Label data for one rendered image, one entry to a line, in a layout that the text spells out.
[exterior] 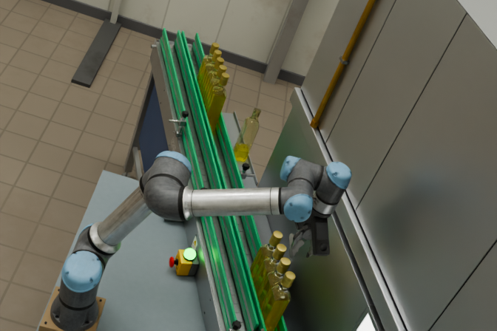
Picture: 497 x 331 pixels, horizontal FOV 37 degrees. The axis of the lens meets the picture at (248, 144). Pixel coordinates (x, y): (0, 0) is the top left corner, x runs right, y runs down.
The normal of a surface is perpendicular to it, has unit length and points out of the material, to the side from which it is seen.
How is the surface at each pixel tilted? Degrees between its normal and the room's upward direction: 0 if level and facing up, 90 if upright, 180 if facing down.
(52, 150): 0
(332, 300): 90
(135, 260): 0
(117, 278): 0
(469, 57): 90
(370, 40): 90
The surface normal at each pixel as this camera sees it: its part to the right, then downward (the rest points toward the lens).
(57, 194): 0.30, -0.74
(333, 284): -0.93, -0.09
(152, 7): -0.10, 0.59
